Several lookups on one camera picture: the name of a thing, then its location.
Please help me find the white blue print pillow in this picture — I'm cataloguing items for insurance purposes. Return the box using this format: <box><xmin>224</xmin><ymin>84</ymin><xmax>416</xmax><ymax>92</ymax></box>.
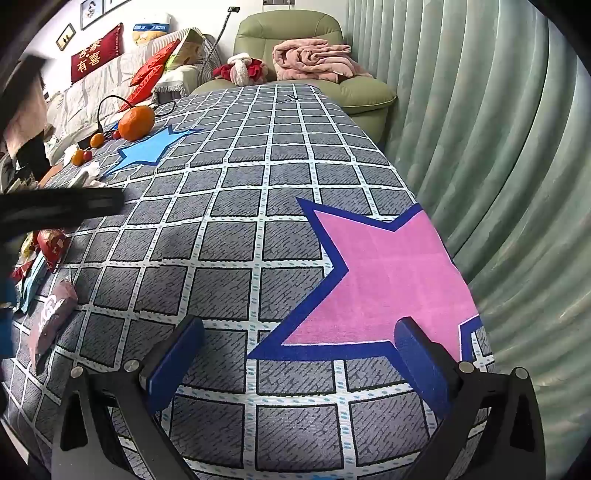
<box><xmin>131</xmin><ymin>14</ymin><xmax>174</xmax><ymax>47</ymax></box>

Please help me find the green curtain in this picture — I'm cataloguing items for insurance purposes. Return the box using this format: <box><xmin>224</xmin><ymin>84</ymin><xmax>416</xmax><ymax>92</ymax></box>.
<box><xmin>346</xmin><ymin>0</ymin><xmax>591</xmax><ymax>370</ymax></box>

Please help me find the star printed checked tablecloth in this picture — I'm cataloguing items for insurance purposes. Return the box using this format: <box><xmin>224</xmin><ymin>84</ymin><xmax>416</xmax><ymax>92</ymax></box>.
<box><xmin>0</xmin><ymin>82</ymin><xmax>497</xmax><ymax>480</ymax></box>

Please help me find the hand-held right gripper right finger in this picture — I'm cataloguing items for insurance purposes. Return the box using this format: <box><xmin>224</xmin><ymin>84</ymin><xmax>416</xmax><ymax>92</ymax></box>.
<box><xmin>394</xmin><ymin>316</ymin><xmax>546</xmax><ymax>480</ymax></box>

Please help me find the red white plush toy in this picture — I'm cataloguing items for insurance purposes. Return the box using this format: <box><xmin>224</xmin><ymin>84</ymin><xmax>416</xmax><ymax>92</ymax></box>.
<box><xmin>213</xmin><ymin>53</ymin><xmax>269</xmax><ymax>86</ymax></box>

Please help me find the green armchair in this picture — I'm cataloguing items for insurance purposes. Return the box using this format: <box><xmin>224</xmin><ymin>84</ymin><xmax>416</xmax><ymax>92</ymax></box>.
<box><xmin>191</xmin><ymin>10</ymin><xmax>397</xmax><ymax>144</ymax></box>

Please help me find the red banner pillow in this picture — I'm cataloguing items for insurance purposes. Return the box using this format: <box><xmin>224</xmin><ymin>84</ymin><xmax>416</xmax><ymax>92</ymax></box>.
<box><xmin>71</xmin><ymin>23</ymin><xmax>124</xmax><ymax>84</ymax></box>

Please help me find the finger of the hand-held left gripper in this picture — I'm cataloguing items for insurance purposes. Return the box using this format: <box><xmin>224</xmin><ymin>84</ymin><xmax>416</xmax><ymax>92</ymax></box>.
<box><xmin>0</xmin><ymin>187</ymin><xmax>125</xmax><ymax>241</ymax></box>

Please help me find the green patterned cushion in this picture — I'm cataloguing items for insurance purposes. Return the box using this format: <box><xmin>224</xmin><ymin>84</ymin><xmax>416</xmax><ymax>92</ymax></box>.
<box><xmin>166</xmin><ymin>31</ymin><xmax>206</xmax><ymax>71</ymax></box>

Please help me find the white crumpled tissue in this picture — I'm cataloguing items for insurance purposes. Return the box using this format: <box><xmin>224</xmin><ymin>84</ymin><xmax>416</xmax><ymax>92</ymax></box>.
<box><xmin>69</xmin><ymin>164</ymin><xmax>106</xmax><ymax>188</ymax></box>

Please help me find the gooseneck phone holder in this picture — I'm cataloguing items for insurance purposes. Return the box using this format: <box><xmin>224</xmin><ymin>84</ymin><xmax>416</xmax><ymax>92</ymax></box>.
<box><xmin>203</xmin><ymin>6</ymin><xmax>241</xmax><ymax>77</ymax></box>

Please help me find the pink blanket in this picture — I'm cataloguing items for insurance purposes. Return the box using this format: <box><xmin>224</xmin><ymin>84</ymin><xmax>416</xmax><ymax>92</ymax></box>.
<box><xmin>272</xmin><ymin>39</ymin><xmax>373</xmax><ymax>84</ymax></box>

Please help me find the patterned red snack packet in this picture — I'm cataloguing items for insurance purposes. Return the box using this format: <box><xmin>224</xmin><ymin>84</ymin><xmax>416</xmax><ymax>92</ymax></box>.
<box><xmin>37</xmin><ymin>229</ymin><xmax>71</xmax><ymax>271</ymax></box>

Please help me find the striped covered sofa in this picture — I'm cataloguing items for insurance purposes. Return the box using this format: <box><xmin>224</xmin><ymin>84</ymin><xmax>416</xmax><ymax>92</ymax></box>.
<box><xmin>46</xmin><ymin>28</ymin><xmax>218</xmax><ymax>154</ymax></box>

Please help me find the pink snack packet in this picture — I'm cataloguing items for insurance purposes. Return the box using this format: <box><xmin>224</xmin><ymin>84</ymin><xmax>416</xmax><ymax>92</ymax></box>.
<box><xmin>29</xmin><ymin>281</ymin><xmax>79</xmax><ymax>371</ymax></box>

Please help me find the large orange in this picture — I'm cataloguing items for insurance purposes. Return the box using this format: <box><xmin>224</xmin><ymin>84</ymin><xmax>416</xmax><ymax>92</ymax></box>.
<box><xmin>119</xmin><ymin>106</ymin><xmax>155</xmax><ymax>142</ymax></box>

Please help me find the black cable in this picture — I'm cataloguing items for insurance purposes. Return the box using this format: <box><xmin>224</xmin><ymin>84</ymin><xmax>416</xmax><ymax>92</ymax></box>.
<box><xmin>95</xmin><ymin>95</ymin><xmax>176</xmax><ymax>136</ymax></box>

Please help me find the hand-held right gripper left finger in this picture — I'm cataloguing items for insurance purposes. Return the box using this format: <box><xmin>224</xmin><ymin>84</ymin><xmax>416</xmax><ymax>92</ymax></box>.
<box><xmin>51</xmin><ymin>315</ymin><xmax>205</xmax><ymax>480</ymax></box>

